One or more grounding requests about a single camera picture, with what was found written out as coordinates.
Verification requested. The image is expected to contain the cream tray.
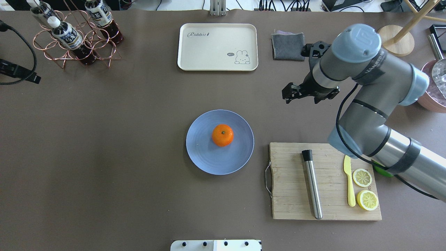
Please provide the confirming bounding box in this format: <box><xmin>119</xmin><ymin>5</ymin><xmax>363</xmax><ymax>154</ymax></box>
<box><xmin>177</xmin><ymin>23</ymin><xmax>259</xmax><ymax>71</ymax></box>

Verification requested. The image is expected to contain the tea bottle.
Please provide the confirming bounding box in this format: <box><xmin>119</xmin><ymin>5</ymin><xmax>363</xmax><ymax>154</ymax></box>
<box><xmin>27</xmin><ymin>0</ymin><xmax>58</xmax><ymax>28</ymax></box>
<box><xmin>84</xmin><ymin>0</ymin><xmax>124</xmax><ymax>45</ymax></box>
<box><xmin>48</xmin><ymin>16</ymin><xmax>97</xmax><ymax>65</ymax></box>

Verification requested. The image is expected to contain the lemon slice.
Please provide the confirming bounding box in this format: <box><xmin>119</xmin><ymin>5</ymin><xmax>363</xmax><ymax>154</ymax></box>
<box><xmin>352</xmin><ymin>168</ymin><xmax>372</xmax><ymax>188</ymax></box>

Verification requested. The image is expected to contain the orange mandarin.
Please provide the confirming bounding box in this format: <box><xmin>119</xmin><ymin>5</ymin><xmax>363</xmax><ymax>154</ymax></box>
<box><xmin>211</xmin><ymin>124</ymin><xmax>234</xmax><ymax>147</ymax></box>

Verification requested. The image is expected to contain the copper wire bottle rack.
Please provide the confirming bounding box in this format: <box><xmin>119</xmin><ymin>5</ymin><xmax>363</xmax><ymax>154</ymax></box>
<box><xmin>27</xmin><ymin>0</ymin><xmax>124</xmax><ymax>68</ymax></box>

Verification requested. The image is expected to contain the lemon half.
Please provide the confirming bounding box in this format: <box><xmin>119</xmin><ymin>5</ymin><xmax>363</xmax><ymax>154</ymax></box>
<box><xmin>356</xmin><ymin>190</ymin><xmax>379</xmax><ymax>211</ymax></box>

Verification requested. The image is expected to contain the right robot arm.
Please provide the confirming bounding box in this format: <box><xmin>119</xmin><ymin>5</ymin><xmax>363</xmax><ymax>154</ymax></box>
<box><xmin>282</xmin><ymin>24</ymin><xmax>446</xmax><ymax>201</ymax></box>

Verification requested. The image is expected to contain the wooden cutting board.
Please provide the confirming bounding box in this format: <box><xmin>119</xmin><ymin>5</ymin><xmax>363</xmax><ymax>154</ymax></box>
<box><xmin>269</xmin><ymin>142</ymin><xmax>382</xmax><ymax>221</ymax></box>

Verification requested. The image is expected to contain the pink ice bowl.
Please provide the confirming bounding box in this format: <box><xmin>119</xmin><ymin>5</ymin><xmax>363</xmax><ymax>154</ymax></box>
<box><xmin>417</xmin><ymin>59</ymin><xmax>446</xmax><ymax>113</ymax></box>

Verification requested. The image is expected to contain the aluminium frame post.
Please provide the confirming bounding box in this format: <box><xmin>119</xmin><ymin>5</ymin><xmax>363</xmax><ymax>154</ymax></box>
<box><xmin>210</xmin><ymin>0</ymin><xmax>226</xmax><ymax>16</ymax></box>

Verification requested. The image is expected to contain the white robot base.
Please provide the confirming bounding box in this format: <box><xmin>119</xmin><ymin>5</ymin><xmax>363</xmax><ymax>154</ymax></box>
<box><xmin>170</xmin><ymin>239</ymin><xmax>262</xmax><ymax>251</ymax></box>

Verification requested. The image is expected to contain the green lime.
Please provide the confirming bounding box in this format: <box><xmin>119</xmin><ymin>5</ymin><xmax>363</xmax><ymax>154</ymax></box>
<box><xmin>372</xmin><ymin>160</ymin><xmax>394</xmax><ymax>177</ymax></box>

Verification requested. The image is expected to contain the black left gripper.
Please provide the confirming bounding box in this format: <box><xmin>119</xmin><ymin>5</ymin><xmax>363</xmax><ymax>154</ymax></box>
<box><xmin>0</xmin><ymin>59</ymin><xmax>41</xmax><ymax>85</ymax></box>

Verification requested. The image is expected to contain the yellow plastic knife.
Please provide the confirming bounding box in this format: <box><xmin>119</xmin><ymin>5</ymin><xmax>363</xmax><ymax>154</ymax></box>
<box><xmin>343</xmin><ymin>155</ymin><xmax>356</xmax><ymax>207</ymax></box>

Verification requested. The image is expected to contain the grey cloth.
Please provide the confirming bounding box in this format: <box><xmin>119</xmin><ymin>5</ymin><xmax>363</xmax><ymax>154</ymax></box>
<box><xmin>271</xmin><ymin>30</ymin><xmax>305</xmax><ymax>62</ymax></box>

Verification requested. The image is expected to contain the blue plate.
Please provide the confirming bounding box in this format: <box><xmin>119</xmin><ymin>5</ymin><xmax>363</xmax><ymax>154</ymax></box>
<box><xmin>185</xmin><ymin>109</ymin><xmax>254</xmax><ymax>175</ymax></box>

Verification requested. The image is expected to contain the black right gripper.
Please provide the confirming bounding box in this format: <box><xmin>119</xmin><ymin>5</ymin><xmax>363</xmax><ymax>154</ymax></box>
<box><xmin>282</xmin><ymin>41</ymin><xmax>340</xmax><ymax>104</ymax></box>

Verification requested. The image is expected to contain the steel ice scoop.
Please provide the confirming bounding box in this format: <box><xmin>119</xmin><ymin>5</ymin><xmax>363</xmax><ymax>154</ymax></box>
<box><xmin>428</xmin><ymin>33</ymin><xmax>446</xmax><ymax>98</ymax></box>

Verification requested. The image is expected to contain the steel muddler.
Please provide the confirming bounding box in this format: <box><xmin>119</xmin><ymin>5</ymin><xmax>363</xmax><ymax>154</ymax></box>
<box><xmin>301</xmin><ymin>149</ymin><xmax>323</xmax><ymax>220</ymax></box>

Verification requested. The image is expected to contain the wooden cup stand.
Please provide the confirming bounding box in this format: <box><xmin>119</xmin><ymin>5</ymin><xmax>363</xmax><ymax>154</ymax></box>
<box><xmin>378</xmin><ymin>0</ymin><xmax>445</xmax><ymax>57</ymax></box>

